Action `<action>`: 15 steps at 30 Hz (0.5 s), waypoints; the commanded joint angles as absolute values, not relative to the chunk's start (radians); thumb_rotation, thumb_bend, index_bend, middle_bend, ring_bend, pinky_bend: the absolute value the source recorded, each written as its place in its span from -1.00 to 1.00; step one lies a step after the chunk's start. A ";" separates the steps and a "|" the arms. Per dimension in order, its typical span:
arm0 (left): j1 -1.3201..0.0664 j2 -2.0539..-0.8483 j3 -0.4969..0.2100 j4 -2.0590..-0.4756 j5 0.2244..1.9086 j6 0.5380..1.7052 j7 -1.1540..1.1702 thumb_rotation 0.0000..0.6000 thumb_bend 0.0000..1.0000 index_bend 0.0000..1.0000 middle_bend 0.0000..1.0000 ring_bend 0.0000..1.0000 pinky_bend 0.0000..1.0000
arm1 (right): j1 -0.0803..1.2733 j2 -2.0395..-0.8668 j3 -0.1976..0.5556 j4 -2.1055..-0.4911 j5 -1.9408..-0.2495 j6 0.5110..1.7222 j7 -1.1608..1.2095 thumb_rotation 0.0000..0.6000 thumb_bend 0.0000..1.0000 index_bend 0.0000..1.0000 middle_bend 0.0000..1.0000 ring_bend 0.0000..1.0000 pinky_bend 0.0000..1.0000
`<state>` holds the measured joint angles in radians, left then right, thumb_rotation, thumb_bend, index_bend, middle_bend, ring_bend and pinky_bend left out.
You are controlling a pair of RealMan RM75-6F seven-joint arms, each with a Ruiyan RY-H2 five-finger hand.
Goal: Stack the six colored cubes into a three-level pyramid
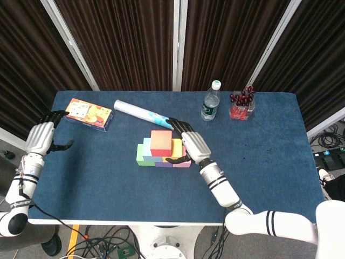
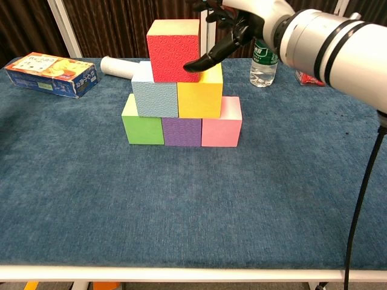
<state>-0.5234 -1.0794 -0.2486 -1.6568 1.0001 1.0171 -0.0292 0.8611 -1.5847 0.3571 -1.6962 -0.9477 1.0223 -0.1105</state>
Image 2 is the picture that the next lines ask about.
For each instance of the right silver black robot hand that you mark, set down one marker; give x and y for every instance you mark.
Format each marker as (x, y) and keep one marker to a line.
(242, 24)

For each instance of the red foam cube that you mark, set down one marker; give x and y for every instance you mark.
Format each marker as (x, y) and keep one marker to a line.
(169, 57)

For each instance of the yellow foam cube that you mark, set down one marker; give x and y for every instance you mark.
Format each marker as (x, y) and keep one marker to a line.
(199, 99)

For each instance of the pink foam cube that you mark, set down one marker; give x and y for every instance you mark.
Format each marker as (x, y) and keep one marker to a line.
(220, 133)

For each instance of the light blue foam cube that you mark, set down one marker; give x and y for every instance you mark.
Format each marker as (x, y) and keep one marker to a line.
(155, 99)

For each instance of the purple foam cube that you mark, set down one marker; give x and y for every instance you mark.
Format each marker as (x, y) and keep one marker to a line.
(181, 133)

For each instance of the green foam cube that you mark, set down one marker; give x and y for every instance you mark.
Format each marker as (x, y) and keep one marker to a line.
(142, 130)

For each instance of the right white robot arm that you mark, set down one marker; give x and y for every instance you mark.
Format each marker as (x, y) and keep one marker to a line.
(332, 51)

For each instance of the clear green-label water bottle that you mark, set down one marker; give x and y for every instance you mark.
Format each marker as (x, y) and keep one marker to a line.
(263, 72)

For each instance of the clear plastic box red contents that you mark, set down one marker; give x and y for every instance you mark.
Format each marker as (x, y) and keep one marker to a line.
(308, 79)

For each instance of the white plastic wrap roll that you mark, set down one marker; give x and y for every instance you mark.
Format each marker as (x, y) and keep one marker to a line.
(121, 66)

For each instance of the blue table cloth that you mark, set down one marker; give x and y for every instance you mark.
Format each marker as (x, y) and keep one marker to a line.
(181, 196)

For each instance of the blue orange snack box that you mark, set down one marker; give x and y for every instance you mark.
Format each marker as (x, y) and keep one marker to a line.
(45, 72)

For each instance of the orange plastic object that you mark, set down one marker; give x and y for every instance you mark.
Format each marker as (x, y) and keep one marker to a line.
(106, 286)

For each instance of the yellow floor tape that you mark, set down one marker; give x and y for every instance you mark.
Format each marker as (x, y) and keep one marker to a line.
(31, 286)

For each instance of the white partition post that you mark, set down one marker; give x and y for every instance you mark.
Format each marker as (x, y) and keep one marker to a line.
(65, 30)
(343, 5)
(205, 39)

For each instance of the white table frame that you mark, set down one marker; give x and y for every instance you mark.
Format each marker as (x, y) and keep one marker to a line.
(193, 274)

